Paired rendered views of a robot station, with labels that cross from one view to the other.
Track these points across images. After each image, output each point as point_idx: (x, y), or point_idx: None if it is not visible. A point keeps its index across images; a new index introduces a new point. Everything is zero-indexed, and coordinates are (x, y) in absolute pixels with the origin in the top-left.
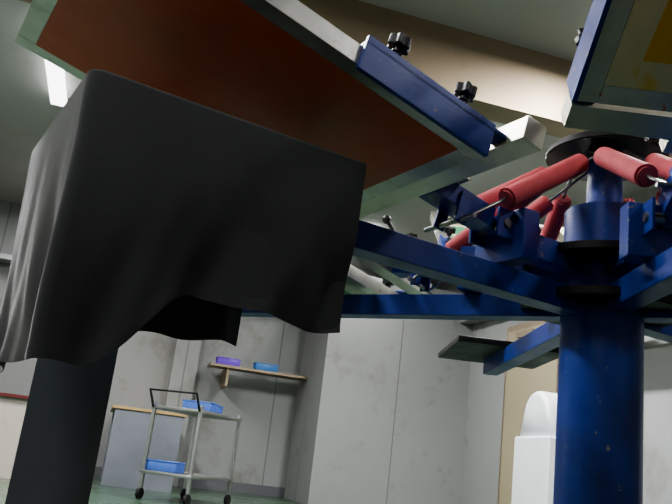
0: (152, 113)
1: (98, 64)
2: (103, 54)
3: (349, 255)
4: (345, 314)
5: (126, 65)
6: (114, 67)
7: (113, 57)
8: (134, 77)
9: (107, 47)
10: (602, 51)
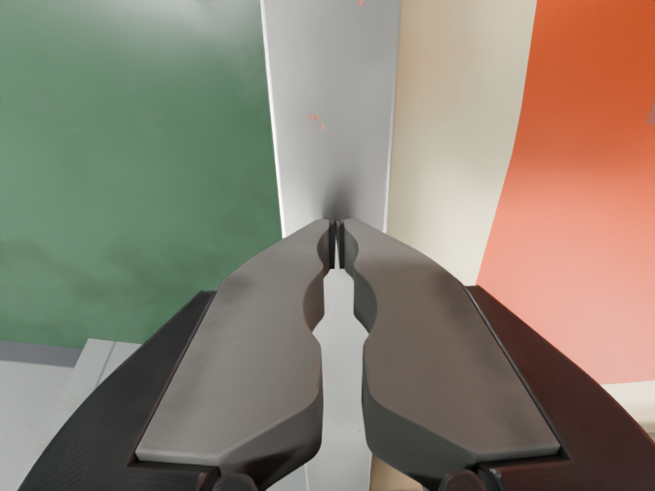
0: None
1: (498, 295)
2: (589, 298)
3: None
4: None
5: (643, 219)
6: (560, 249)
7: (622, 269)
8: (605, 166)
9: (651, 299)
10: None
